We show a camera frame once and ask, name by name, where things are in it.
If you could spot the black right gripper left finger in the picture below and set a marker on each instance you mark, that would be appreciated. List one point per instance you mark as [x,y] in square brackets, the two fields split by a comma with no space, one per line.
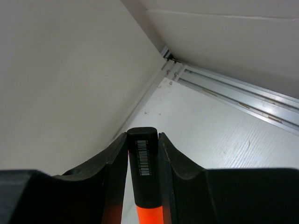
[90,193]

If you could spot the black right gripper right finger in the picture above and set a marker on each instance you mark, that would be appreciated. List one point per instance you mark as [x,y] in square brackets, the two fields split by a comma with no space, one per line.
[192,194]

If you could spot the black highlighter orange cap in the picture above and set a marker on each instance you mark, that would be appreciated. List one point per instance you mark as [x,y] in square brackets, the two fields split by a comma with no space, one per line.
[143,158]

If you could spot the aluminium rail right side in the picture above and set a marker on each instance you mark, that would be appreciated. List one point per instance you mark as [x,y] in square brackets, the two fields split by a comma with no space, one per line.
[272,107]

